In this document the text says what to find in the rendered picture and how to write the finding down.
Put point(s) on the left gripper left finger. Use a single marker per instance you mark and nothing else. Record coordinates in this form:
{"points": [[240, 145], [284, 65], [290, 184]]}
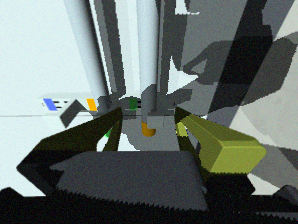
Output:
{"points": [[85, 137]]}

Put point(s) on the black wall panel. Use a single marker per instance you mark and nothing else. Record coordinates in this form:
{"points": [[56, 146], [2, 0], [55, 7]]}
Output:
{"points": [[209, 54]]}

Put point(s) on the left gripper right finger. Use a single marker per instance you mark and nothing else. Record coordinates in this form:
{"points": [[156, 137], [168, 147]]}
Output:
{"points": [[224, 151]]}

